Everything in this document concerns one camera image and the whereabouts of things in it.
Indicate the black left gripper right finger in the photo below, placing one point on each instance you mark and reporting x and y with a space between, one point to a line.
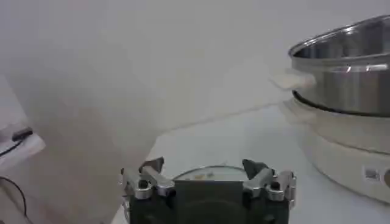
262 182

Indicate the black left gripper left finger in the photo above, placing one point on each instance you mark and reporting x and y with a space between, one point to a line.
152 182

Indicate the small white table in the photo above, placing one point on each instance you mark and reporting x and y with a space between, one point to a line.
243 137

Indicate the round glass pot lid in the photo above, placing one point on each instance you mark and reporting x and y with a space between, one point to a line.
213 173

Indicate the white electric cooker base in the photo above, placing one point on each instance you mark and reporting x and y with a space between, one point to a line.
341 152

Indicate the steel steamer basket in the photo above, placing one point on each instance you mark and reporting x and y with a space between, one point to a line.
350 85

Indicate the white side desk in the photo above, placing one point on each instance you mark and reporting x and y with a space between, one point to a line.
18 152

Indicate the small black device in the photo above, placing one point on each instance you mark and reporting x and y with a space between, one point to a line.
22 134

